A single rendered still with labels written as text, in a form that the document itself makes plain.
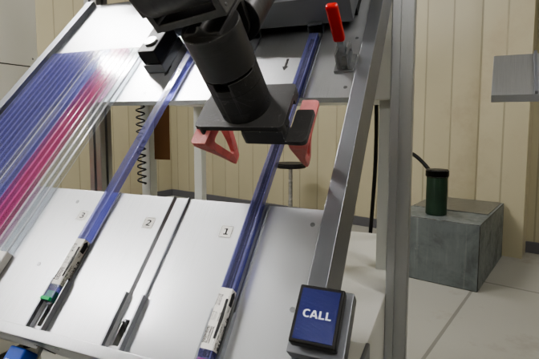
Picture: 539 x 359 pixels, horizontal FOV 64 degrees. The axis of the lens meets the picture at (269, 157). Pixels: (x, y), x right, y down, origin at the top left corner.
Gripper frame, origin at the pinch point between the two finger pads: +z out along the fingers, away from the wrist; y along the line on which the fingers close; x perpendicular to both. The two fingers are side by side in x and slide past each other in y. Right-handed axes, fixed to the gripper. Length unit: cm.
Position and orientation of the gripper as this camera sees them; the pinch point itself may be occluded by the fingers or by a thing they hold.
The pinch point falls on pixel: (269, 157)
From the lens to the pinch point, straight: 53.5
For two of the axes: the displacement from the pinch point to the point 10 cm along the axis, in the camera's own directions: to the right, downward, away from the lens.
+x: -2.6, 7.8, -5.7
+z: 2.8, 6.2, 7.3
